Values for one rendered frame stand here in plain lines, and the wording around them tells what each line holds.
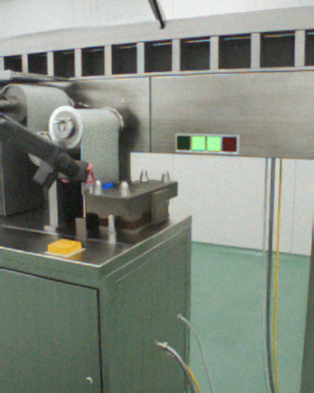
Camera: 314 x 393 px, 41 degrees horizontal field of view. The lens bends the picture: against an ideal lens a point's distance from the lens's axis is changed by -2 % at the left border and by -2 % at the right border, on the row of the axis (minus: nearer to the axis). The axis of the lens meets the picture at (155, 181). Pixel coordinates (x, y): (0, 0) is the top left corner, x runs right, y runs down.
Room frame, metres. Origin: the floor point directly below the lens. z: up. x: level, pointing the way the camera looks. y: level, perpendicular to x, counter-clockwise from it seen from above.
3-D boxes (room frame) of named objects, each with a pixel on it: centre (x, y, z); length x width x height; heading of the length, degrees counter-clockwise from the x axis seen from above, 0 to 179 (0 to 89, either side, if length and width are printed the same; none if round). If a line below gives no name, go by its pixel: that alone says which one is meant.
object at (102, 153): (1.54, 0.20, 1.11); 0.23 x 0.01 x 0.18; 154
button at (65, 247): (1.19, 0.26, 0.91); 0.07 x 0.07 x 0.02; 64
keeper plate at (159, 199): (1.50, -0.02, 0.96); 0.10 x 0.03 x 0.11; 154
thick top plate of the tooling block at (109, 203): (1.53, 0.07, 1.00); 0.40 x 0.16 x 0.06; 154
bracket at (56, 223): (1.45, 0.35, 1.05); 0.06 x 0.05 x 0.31; 154
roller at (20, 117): (1.69, 0.47, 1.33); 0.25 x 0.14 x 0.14; 154
